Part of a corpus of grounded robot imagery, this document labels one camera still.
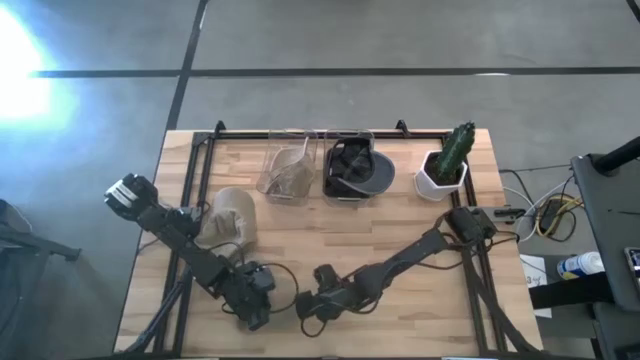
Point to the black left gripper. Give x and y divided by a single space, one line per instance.
245 295

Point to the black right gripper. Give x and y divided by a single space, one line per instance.
340 300

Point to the dark gray cap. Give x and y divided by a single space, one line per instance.
377 177

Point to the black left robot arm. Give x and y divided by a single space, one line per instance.
190 250

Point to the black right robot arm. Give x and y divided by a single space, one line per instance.
410 255

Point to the clear plastic bin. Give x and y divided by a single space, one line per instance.
287 199
346 202

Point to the white faceted planter pot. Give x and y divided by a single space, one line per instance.
430 189

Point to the green cactus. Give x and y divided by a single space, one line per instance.
455 150

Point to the white paper sheet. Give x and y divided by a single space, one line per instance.
536 280

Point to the dark stand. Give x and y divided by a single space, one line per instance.
30 245

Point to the black power adapter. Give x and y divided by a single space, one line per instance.
551 215

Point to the white and blue spray can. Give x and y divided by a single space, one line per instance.
580 266

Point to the black desk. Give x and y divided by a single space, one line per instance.
607 225

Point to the phone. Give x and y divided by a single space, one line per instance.
634 265

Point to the black pole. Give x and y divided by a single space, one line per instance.
620 154

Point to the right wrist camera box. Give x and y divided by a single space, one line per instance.
326 276

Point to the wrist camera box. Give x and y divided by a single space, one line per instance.
326 276
261 277

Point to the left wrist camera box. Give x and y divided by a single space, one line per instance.
261 277

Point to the black metal table frame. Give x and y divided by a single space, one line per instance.
240 134

